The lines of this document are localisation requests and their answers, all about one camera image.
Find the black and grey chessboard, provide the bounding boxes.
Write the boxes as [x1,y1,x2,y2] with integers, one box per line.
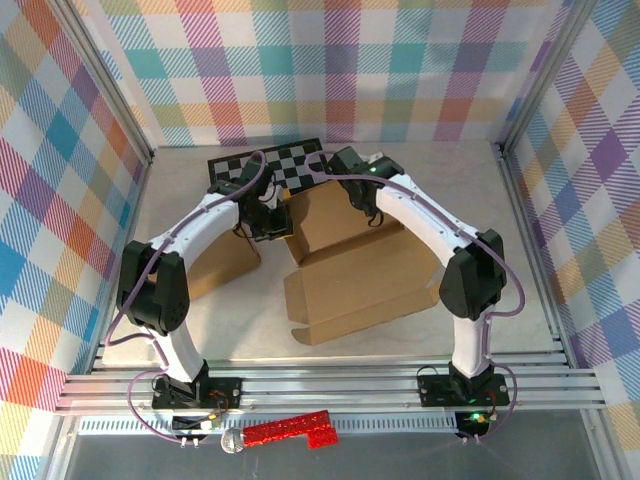
[207,138,332,199]

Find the red glitter toy microphone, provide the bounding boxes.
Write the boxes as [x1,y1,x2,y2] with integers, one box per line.
[221,408,332,455]

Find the small controller board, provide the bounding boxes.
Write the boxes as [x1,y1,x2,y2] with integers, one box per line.
[172,412,224,432]
[455,410,490,439]

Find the red glitter block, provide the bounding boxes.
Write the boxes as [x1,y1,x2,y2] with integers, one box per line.
[305,424,340,450]

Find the purple cable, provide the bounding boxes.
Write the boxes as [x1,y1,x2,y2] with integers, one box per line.
[106,149,267,445]
[304,151,527,445]

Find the aluminium side rail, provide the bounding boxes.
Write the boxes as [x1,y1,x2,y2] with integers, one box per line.
[492,142,576,369]
[89,149,156,374]

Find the aluminium rail beam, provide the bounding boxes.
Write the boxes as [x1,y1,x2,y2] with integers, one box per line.
[54,357,609,416]

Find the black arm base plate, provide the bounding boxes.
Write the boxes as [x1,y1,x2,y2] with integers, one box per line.
[151,377,243,411]
[417,373,511,409]

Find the aluminium frame post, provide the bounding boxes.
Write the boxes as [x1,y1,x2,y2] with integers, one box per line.
[494,0,601,156]
[49,0,156,166]

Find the white slotted cable duct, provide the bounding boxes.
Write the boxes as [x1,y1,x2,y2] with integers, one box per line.
[79,416,459,435]

